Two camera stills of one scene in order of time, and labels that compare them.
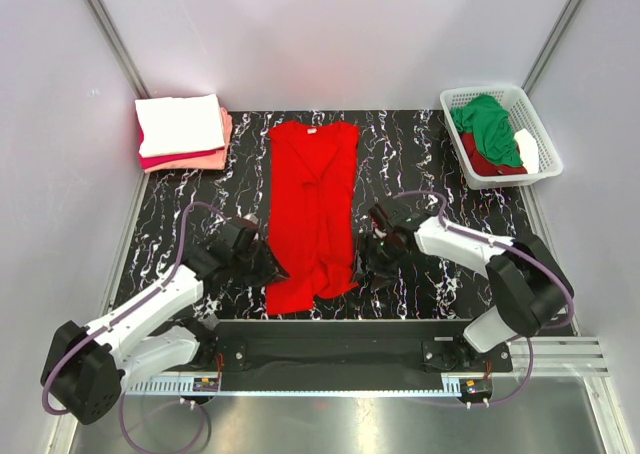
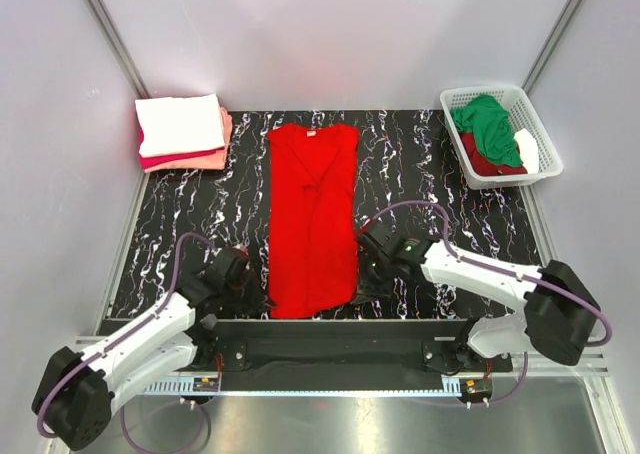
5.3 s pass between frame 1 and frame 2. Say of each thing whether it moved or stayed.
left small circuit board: stayed
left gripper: moved
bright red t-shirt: stayed
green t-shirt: stayed
